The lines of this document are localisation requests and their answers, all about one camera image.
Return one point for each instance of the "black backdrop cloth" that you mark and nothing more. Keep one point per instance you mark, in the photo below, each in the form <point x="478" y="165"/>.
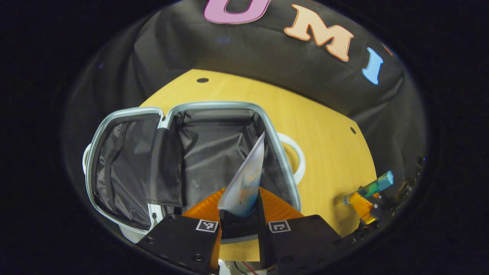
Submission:
<point x="248" y="49"/>

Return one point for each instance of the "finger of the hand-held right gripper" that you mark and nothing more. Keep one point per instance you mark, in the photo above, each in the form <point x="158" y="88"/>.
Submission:
<point x="363" y="208"/>

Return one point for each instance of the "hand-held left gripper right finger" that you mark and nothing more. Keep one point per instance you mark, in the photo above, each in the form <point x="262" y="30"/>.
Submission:
<point x="301" y="240"/>

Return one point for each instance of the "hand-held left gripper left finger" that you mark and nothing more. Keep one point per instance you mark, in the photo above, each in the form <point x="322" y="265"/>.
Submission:
<point x="179" y="238"/>

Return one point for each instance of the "blue green skincare tube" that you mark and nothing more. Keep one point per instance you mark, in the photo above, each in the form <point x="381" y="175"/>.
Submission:
<point x="376" y="186"/>

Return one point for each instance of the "light blue suitcase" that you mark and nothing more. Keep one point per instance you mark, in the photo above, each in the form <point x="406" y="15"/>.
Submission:
<point x="214" y="141"/>

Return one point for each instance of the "white blue skincare tube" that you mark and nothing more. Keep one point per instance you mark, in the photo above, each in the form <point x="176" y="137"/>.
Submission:
<point x="246" y="183"/>

